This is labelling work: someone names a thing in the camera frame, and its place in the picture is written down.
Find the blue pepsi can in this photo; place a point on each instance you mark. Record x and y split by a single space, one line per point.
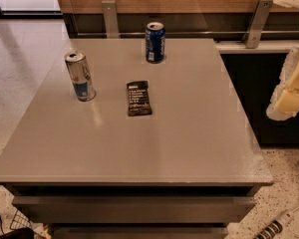
155 40

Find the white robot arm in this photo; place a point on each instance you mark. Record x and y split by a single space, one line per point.
287 4

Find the silver red bull can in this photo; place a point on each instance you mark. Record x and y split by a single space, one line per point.
80 75

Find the white power strip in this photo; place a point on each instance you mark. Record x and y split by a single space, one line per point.
277 225

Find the black snack bar wrapper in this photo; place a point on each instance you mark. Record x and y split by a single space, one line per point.
138 99

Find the right metal bracket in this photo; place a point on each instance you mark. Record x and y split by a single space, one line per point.
253 34

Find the metal bracket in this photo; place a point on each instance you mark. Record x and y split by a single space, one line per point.
109 9
253 34

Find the left metal bracket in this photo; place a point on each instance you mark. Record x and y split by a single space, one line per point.
109 9

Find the black wire basket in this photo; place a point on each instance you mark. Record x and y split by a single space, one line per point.
19 228

